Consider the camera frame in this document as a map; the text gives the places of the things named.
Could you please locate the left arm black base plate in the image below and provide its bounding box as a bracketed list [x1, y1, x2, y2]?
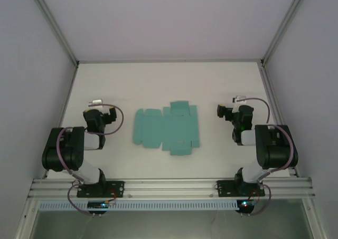
[76, 180, 125, 198]

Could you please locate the aluminium frame leg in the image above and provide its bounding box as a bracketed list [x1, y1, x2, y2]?
[15, 197, 41, 239]
[301, 196, 327, 239]

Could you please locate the aluminium frame post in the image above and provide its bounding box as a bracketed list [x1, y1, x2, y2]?
[25, 0, 80, 66]
[260, 0, 311, 66]

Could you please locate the aluminium mounting rail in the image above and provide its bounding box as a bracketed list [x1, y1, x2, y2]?
[27, 177, 316, 198]

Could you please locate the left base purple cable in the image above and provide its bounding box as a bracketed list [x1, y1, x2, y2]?
[67, 179, 92, 217]

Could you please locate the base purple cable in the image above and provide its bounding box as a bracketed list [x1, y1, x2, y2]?
[67, 179, 92, 217]
[248, 184, 273, 217]

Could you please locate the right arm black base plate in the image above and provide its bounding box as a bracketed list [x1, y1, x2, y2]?
[216, 179, 266, 198]

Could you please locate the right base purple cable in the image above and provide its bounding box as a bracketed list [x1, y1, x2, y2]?
[248, 184, 273, 217]

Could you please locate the teal paper box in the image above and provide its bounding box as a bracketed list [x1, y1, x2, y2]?
[133, 101, 201, 157]

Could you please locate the slotted cable duct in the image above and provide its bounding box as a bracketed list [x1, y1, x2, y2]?
[39, 199, 239, 212]

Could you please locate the aluminium side rail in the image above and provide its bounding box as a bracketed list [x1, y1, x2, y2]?
[41, 63, 79, 180]
[258, 63, 301, 178]

